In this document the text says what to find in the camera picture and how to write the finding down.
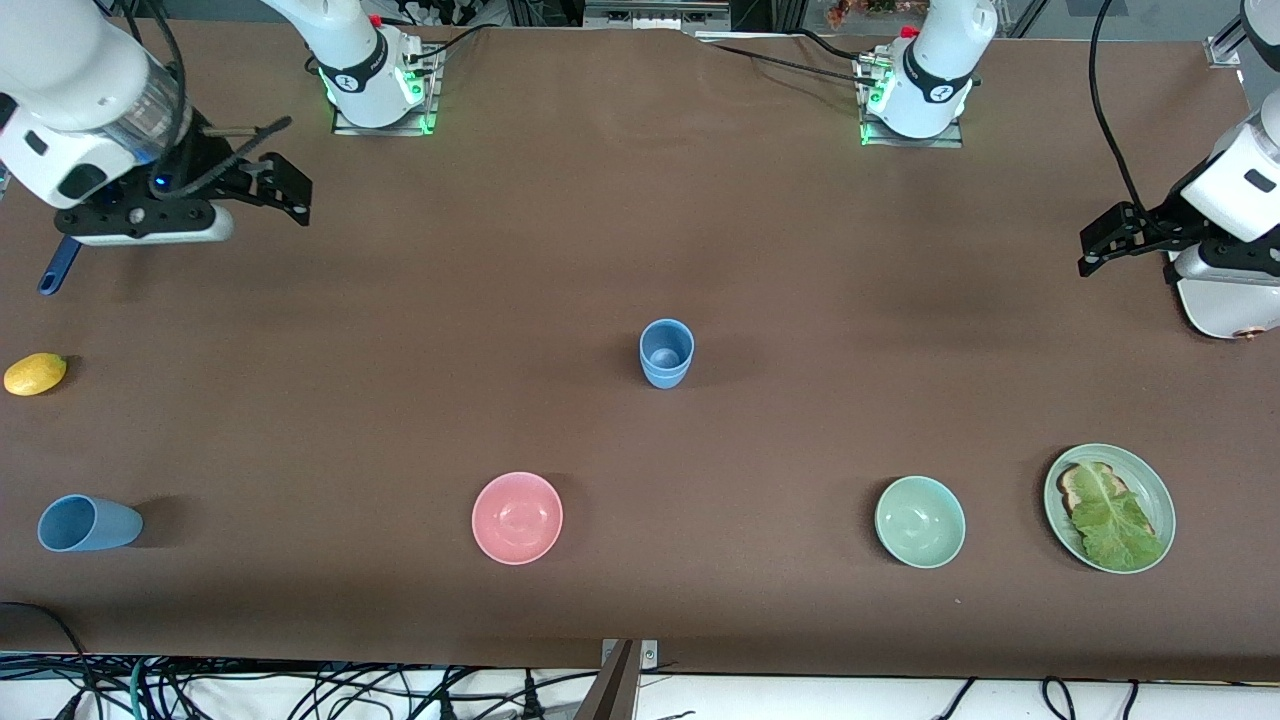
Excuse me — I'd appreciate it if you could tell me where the white toaster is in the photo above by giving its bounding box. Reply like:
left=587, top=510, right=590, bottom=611
left=1178, top=268, right=1280, bottom=341

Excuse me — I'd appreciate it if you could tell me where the dark blue saucepan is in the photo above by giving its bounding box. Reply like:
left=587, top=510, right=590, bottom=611
left=38, top=238, right=83, bottom=297

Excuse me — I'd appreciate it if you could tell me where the toast bread slice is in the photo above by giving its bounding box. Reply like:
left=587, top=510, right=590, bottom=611
left=1058, top=462, right=1131, bottom=516

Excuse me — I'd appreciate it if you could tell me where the pale green plate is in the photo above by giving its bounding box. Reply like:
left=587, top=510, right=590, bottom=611
left=1043, top=443, right=1177, bottom=575

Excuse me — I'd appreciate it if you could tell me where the yellow lemon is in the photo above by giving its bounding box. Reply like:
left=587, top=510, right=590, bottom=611
left=3, top=352, right=68, bottom=397

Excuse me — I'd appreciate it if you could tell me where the green lettuce leaf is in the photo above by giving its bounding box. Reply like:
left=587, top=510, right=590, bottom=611
left=1070, top=462, right=1166, bottom=571

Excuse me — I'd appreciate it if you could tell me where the pale green bowl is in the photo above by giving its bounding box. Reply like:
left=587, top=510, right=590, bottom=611
left=874, top=475, right=967, bottom=570

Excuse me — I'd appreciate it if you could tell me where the pink bowl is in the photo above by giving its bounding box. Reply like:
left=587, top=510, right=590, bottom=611
left=471, top=471, right=564, bottom=566

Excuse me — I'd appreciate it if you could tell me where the grey metal device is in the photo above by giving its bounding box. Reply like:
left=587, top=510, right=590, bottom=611
left=583, top=0, right=731, bottom=33

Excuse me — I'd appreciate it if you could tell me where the dark metal bar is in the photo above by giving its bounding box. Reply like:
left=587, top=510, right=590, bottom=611
left=573, top=640, right=638, bottom=720

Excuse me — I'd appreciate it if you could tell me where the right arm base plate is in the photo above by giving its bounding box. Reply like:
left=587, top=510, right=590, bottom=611
left=332, top=45, right=441, bottom=136

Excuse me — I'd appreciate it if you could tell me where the black base cable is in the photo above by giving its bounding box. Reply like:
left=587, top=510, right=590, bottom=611
left=405, top=25, right=491, bottom=66
left=700, top=40, right=879, bottom=85
left=790, top=28, right=871, bottom=61

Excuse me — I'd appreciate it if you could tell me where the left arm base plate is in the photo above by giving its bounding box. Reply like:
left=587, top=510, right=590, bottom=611
left=858, top=60, right=964, bottom=149

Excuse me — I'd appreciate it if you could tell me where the black floor cable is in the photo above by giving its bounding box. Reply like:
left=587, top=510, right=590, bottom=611
left=0, top=600, right=101, bottom=720

